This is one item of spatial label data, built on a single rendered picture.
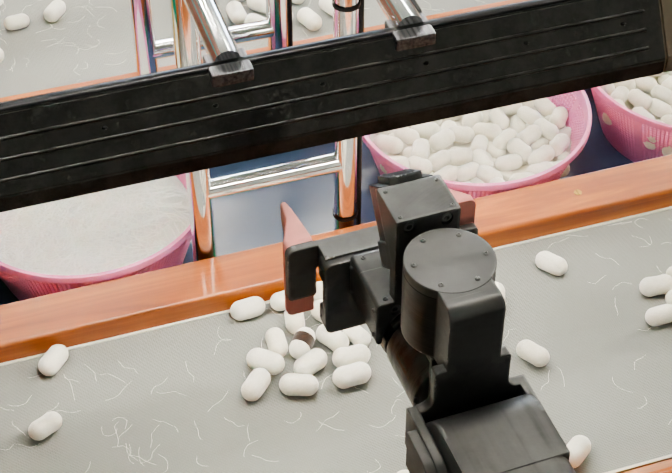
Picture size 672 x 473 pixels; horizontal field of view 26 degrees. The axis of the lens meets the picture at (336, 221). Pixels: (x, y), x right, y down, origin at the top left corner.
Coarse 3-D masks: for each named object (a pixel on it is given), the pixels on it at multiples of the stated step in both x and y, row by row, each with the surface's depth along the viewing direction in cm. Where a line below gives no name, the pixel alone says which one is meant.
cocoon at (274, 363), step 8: (248, 352) 138; (256, 352) 137; (264, 352) 137; (272, 352) 137; (248, 360) 137; (256, 360) 137; (264, 360) 137; (272, 360) 137; (280, 360) 137; (264, 368) 137; (272, 368) 137; (280, 368) 137
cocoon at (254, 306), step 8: (256, 296) 143; (232, 304) 143; (240, 304) 142; (248, 304) 142; (256, 304) 142; (264, 304) 143; (232, 312) 142; (240, 312) 142; (248, 312) 142; (256, 312) 142; (240, 320) 142
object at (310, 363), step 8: (312, 352) 137; (320, 352) 137; (296, 360) 137; (304, 360) 137; (312, 360) 137; (320, 360) 137; (296, 368) 137; (304, 368) 136; (312, 368) 137; (320, 368) 137
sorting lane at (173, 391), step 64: (512, 256) 150; (576, 256) 150; (640, 256) 150; (192, 320) 143; (256, 320) 143; (512, 320) 143; (576, 320) 143; (640, 320) 143; (0, 384) 137; (64, 384) 137; (128, 384) 137; (192, 384) 137; (320, 384) 137; (384, 384) 137; (576, 384) 137; (640, 384) 137; (0, 448) 132; (64, 448) 132; (128, 448) 132; (192, 448) 132; (256, 448) 132; (320, 448) 132; (384, 448) 132; (640, 448) 132
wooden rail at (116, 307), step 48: (528, 192) 153; (576, 192) 153; (624, 192) 153; (96, 288) 143; (144, 288) 143; (192, 288) 143; (240, 288) 143; (0, 336) 138; (48, 336) 139; (96, 336) 141
